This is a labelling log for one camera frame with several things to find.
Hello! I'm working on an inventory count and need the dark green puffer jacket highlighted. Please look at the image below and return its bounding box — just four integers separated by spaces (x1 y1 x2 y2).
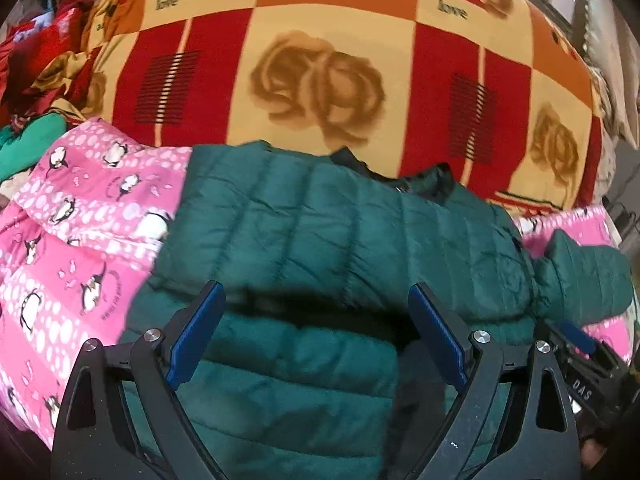
122 142 632 479

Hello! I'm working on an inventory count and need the person right hand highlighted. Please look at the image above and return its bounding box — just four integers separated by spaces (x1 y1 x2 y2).
580 438 606 470

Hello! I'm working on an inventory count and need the pink penguin blanket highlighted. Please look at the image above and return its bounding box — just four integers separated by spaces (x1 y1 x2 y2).
0 117 634 451

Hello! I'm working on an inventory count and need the red orange rose blanket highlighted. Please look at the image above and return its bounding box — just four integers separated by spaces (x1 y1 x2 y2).
82 0 602 214

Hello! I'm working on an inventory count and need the light green garment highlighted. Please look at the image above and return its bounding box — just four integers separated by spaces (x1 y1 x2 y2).
0 113 66 181

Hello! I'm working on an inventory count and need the red crumpled cloth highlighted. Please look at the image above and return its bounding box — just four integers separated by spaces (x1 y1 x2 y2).
1 0 93 126

